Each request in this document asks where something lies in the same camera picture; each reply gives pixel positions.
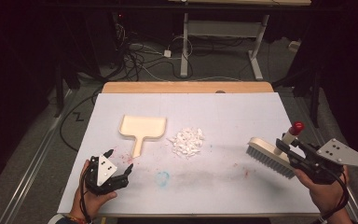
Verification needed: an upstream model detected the white floor cable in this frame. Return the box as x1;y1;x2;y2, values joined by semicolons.
130;42;244;83

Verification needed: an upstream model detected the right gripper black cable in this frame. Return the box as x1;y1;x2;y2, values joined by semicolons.
321;169;351;222

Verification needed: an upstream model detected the white table frame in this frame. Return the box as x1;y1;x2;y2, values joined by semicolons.
167;0;312;81

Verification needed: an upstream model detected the tangle of black cables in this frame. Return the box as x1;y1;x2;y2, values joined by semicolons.
110;18;194;82

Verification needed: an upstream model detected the pile of white scraps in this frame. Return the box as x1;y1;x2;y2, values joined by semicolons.
166;127;205;160

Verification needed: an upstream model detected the black floor cable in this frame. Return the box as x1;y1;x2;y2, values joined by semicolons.
59;88;104;153

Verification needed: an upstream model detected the beaded bracelet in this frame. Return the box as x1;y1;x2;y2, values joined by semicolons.
63;214;89;224

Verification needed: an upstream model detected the person's left hand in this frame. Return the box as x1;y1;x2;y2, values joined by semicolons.
71;160;118;220

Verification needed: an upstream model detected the white table mat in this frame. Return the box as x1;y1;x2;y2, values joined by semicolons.
57;92;321;216

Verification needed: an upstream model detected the metal floor rail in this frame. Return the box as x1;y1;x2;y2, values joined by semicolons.
0;89;76;224

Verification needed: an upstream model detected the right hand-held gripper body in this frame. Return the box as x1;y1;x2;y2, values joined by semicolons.
287;138;358;185

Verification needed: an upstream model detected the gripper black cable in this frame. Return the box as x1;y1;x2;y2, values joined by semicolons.
78;161;95;224
321;169;351;222

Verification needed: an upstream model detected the person's right hand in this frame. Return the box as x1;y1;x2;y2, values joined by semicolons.
293;164;351;217

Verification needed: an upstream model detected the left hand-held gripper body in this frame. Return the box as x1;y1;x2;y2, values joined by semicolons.
84;154;130;196

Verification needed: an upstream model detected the wooden table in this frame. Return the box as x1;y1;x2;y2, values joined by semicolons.
101;81;275;94

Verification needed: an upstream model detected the cream dustpan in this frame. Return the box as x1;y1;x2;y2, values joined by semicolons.
118;114;168;159

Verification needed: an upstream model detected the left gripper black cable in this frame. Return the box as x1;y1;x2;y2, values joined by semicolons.
78;161;95;224

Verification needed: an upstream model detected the cream brush with red-tipped handle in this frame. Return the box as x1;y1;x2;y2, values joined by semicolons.
245;120;306;180

